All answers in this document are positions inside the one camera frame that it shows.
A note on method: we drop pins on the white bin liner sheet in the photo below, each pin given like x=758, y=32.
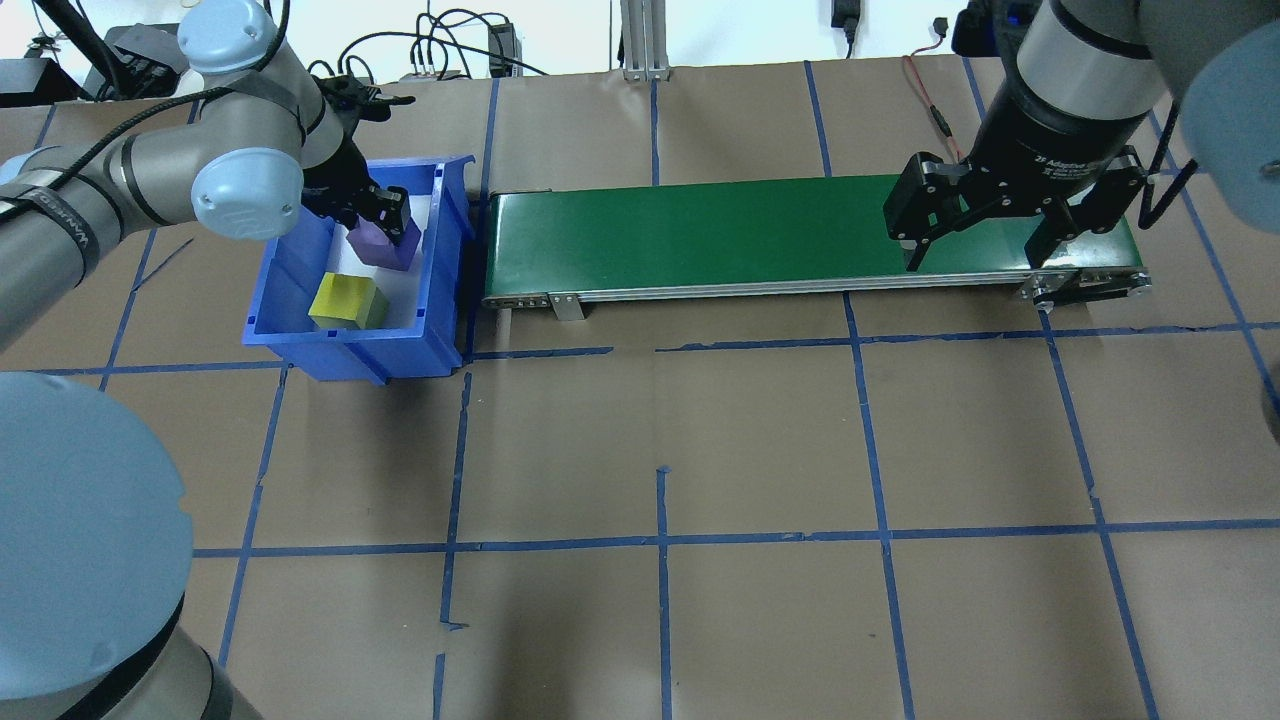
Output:
x=415, y=285

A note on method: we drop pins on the aluminium profile post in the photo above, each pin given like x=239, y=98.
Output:
x=643, y=40

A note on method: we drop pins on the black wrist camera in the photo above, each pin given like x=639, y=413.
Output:
x=990, y=25
x=350, y=95

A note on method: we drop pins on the purple foam block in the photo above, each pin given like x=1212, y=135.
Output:
x=372, y=250

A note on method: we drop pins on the yellow foam block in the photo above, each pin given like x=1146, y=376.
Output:
x=345, y=300

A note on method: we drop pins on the blue plastic bin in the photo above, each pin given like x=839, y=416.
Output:
x=300, y=340

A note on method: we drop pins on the small circuit board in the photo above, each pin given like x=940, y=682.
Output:
x=430, y=74

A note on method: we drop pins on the black box device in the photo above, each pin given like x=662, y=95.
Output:
x=28, y=82

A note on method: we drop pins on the black power adapter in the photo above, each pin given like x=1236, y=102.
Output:
x=846, y=15
x=502, y=48

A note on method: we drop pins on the black bracket device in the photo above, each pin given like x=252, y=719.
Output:
x=145, y=58

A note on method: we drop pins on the green conveyor belt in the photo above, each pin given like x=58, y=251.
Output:
x=720, y=235

